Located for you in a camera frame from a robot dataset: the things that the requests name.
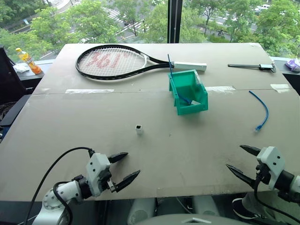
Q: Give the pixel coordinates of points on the green plastic storage bin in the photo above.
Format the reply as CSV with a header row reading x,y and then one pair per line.
x,y
187,82

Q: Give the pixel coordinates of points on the white tape strip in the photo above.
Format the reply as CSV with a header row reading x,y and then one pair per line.
x,y
89,91

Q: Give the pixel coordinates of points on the white crumpled tissue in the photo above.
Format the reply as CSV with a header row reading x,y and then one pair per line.
x,y
21,68

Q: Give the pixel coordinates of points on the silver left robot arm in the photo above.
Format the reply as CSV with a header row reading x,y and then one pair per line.
x,y
65,189

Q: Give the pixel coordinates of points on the black side table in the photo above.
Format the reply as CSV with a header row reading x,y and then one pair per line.
x,y
32,80

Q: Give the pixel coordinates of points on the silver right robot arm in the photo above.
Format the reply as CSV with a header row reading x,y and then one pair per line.
x,y
287,179

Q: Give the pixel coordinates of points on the purple plastic bag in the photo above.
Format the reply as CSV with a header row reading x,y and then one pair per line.
x,y
294,65

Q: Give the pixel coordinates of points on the black shoe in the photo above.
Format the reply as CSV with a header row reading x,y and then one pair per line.
x,y
241,209

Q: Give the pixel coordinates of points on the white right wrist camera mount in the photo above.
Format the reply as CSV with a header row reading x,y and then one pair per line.
x,y
272,161

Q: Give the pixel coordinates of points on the black flat hand tool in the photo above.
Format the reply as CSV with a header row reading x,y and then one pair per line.
x,y
264,67

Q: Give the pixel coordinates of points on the small white cube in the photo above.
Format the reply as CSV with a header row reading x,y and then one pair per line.
x,y
139,132

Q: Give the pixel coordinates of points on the white cylinder under table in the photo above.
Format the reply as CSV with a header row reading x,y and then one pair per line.
x,y
141,209
204,206

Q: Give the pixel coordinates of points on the orange drink bottle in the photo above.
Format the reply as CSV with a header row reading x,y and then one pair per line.
x,y
31,63

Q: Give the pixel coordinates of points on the gray rounded robot body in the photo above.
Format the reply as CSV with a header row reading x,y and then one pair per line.
x,y
187,220

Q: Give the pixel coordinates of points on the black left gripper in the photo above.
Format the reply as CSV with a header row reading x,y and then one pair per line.
x,y
106,180

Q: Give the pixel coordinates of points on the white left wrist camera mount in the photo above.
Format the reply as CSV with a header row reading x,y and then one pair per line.
x,y
96,166

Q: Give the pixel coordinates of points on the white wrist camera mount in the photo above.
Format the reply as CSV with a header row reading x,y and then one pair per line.
x,y
272,161
96,166

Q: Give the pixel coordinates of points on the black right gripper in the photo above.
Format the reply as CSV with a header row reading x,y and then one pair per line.
x,y
263,175

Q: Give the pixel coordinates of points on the black white tennis racket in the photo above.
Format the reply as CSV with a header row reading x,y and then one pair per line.
x,y
189,65

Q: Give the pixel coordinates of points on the black window frame post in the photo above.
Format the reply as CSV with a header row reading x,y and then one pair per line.
x,y
174,21

